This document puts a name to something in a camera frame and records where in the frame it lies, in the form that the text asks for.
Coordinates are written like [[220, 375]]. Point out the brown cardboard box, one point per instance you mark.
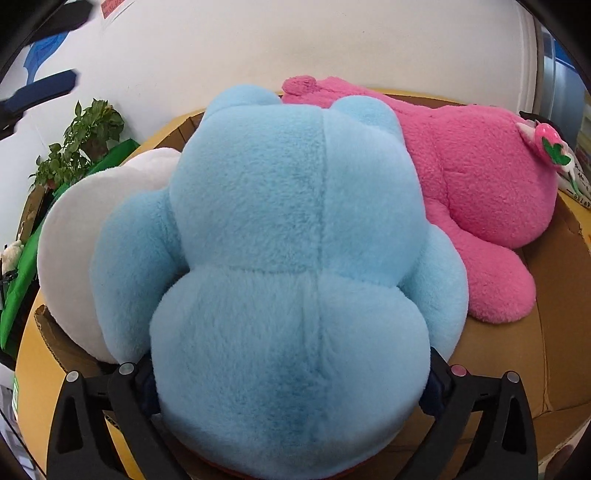
[[554, 323]]

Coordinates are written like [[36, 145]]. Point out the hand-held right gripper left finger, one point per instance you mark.
[[134, 401]]

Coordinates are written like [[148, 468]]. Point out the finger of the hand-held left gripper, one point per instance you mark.
[[41, 92], [64, 16]]

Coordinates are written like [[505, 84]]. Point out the brown cardboard piece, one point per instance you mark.
[[32, 207]]

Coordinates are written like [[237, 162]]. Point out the white plush toy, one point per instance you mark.
[[74, 258]]

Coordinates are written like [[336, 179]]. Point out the red wall label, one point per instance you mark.
[[115, 7]]

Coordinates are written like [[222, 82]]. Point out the green potted plant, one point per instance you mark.
[[83, 138]]

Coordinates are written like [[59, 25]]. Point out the small cream plush toy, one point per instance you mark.
[[11, 254]]

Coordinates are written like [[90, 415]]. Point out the blue wall sticker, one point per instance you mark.
[[41, 53]]

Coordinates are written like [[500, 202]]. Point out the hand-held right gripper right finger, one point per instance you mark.
[[438, 392]]

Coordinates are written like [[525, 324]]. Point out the light blue plush toy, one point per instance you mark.
[[286, 277]]

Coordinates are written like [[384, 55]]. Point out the grey printed cloth bag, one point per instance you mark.
[[582, 175]]

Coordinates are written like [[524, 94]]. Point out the magenta pink plush toy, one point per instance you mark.
[[485, 184]]

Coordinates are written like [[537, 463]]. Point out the green bag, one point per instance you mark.
[[23, 286]]

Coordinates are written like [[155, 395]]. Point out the grey metal door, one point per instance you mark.
[[563, 83]]

